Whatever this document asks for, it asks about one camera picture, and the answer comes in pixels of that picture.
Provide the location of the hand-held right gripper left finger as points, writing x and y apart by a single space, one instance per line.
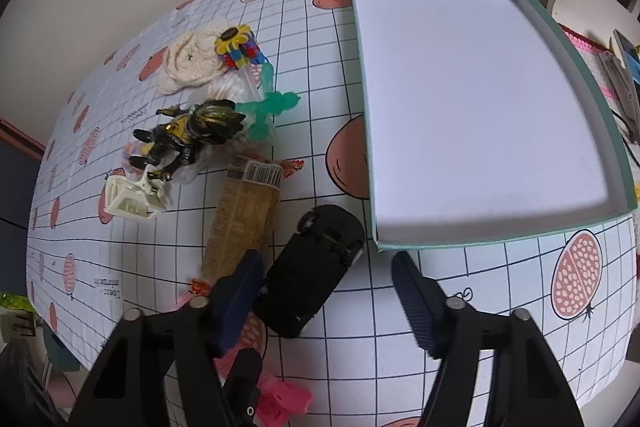
240 302

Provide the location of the black and gold action figure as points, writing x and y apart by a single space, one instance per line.
200 127

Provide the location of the red-brown wooden frame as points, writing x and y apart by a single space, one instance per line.
20 134

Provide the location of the green translucent balloon dog toy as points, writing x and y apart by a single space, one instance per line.
270 104

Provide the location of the smartphone on stand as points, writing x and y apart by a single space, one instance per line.
620 92

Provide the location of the pink plastic comb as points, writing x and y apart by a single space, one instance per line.
287 399

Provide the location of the pink and white crochet mat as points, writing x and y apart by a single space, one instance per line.
592 57

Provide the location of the clear bag of cotton swabs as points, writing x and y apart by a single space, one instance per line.
227 87

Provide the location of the colourful building block toy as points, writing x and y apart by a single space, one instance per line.
235 39

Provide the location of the black toy car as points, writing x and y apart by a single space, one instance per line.
310 272

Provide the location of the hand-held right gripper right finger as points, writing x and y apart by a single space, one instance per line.
415 302

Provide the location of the teal-rimmed white tray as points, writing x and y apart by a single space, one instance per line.
475 107

